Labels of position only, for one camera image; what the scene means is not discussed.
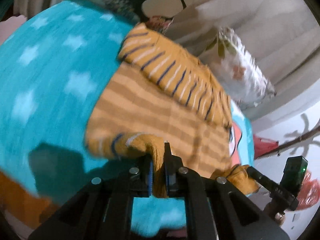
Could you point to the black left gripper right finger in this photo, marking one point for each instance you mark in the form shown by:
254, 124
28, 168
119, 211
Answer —
215, 208

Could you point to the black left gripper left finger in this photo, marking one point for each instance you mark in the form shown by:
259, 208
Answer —
102, 209

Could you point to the white floral pillow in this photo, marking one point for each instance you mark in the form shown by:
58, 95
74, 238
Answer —
236, 70

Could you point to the mustard striped small sweater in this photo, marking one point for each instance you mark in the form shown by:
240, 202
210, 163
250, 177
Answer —
161, 93

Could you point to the turquoise star cartoon blanket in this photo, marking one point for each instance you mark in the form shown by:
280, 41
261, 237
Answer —
54, 69

